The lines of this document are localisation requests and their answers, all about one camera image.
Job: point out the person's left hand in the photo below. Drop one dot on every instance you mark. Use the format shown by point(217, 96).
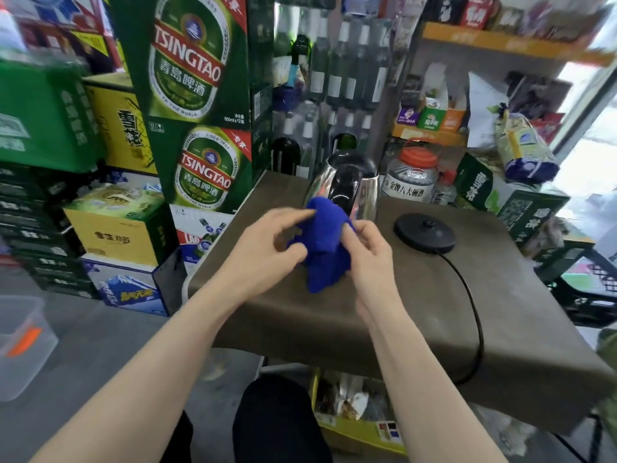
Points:
point(250, 255)

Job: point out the person's right hand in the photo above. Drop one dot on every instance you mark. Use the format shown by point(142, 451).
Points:
point(373, 274)

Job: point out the person's left thumb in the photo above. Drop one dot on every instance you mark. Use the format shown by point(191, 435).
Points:
point(293, 255)

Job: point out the person's right thumb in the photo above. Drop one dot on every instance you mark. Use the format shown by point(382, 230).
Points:
point(349, 245)

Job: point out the blue cloth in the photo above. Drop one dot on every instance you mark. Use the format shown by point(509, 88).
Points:
point(323, 236)

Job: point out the person's right forearm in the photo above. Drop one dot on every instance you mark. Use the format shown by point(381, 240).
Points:
point(424, 380)

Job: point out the person's left forearm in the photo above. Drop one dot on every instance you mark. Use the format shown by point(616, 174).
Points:
point(144, 376)

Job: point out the stainless steel electric kettle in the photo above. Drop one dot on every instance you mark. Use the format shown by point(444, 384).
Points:
point(344, 180)

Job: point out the black kettle base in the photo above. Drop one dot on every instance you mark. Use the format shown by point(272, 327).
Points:
point(424, 232)

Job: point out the clear jar with orange lid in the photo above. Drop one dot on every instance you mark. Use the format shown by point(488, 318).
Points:
point(409, 180)

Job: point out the brown table cover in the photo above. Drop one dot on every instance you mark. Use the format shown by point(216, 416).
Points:
point(414, 313)

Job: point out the dark green wine bottle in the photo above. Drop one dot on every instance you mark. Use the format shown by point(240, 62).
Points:
point(285, 156)

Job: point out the white red beer carton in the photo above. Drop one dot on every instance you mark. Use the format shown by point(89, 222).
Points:
point(193, 231)

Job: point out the small bottle with red cap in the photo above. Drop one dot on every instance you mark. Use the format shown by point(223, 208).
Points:
point(443, 190)

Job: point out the small green beer carton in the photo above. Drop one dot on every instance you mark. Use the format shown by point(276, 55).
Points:
point(207, 173)

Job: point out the green white carton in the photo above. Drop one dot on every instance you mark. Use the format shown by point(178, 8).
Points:
point(475, 183)

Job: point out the purple small box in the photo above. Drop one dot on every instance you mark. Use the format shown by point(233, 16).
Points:
point(408, 116)

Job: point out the green small box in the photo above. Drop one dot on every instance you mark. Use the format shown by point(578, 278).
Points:
point(431, 119)

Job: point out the orange small box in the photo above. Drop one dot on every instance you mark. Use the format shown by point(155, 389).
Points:
point(453, 121)

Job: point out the blue white beer carton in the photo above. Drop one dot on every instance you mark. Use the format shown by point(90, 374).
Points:
point(127, 289)

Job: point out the person's black trousers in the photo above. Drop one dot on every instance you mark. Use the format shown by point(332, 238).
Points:
point(274, 424)

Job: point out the row of clear glass bottles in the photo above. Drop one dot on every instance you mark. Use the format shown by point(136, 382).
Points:
point(337, 72)

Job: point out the yellow green beer carton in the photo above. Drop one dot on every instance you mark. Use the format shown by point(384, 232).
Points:
point(115, 226)

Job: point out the yellow cardboard box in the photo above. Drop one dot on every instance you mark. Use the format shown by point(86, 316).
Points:
point(356, 429)

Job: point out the dark green carton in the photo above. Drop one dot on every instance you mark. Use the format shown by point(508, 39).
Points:
point(530, 214)

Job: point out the white paper bag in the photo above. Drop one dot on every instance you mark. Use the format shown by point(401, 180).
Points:
point(484, 115)

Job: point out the blue white food packet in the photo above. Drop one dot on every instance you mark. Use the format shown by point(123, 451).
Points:
point(525, 149)

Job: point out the yellow black beer carton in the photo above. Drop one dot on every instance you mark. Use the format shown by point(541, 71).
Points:
point(120, 125)

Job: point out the large green beer carton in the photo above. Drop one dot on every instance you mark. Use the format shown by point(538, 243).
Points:
point(193, 57)

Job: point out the black plastic crate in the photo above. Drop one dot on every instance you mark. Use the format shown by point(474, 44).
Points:
point(578, 294)

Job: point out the orange shelf rack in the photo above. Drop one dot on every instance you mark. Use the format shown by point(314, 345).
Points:
point(501, 43)

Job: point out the stack of dark green crates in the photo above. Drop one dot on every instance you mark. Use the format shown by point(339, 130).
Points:
point(33, 221)

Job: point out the row of goods on shelf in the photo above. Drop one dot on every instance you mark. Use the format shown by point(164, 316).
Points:
point(506, 14)

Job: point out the orange item in container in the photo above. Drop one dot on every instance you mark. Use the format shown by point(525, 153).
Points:
point(25, 342)

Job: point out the plain green beer carton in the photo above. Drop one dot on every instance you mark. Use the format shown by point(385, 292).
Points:
point(43, 120)

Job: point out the clear plastic container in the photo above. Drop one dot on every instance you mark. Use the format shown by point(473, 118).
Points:
point(21, 371)

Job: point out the red blue cartons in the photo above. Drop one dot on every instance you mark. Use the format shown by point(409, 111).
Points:
point(53, 28)

